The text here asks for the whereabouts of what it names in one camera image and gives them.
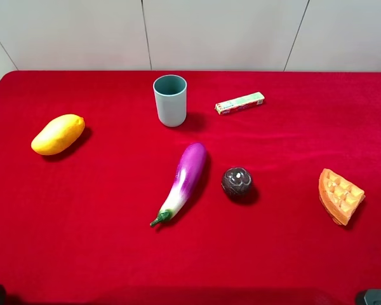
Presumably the pale blue cup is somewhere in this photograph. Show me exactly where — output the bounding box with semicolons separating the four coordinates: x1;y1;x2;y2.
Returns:
153;74;187;128

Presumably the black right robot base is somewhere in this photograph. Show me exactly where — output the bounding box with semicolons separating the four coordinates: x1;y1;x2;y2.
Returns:
355;289;381;305

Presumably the purple eggplant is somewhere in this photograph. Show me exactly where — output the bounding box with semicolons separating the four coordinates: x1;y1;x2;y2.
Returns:
150;143;207;227

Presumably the dark purple mangosteen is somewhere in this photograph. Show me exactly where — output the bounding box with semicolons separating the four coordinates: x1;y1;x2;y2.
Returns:
221;167;253;200

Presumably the green white candy pack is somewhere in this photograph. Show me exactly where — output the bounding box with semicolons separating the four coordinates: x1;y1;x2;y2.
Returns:
215;92;265;115

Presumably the red velvet tablecloth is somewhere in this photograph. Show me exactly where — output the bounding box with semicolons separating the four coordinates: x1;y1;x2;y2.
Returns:
0;71;381;304

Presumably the yellow mango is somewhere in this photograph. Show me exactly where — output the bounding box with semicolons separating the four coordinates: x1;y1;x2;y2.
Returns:
30;114;86;156

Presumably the orange waffle slice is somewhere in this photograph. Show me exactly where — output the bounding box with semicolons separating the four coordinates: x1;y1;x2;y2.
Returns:
318;168;365;226

